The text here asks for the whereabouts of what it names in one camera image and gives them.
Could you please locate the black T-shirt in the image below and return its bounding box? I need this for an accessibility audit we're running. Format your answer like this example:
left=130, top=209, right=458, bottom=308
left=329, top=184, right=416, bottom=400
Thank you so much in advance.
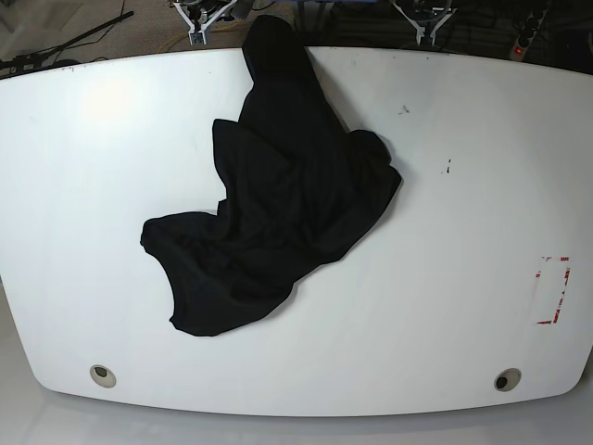
left=141, top=15, right=402, bottom=337

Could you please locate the red tape rectangle marking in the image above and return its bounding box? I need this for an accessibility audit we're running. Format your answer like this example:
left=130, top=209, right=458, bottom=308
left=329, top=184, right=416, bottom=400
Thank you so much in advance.
left=533, top=256, right=571, bottom=325

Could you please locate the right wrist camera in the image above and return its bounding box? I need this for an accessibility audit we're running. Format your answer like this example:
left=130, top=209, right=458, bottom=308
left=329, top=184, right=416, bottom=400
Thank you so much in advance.
left=188, top=31, right=206, bottom=45

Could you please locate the left table cable grommet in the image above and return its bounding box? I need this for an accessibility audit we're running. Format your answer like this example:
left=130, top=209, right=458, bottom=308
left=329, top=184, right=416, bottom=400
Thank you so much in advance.
left=90, top=364, right=117, bottom=388

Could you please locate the table cable grommet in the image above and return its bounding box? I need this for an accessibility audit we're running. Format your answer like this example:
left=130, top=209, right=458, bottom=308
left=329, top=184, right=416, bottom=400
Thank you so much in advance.
left=90, top=364, right=117, bottom=388
left=494, top=368, right=522, bottom=392

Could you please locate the right table cable grommet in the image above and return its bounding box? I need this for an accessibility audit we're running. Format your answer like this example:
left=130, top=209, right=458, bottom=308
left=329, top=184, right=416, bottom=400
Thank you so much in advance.
left=494, top=368, right=522, bottom=392

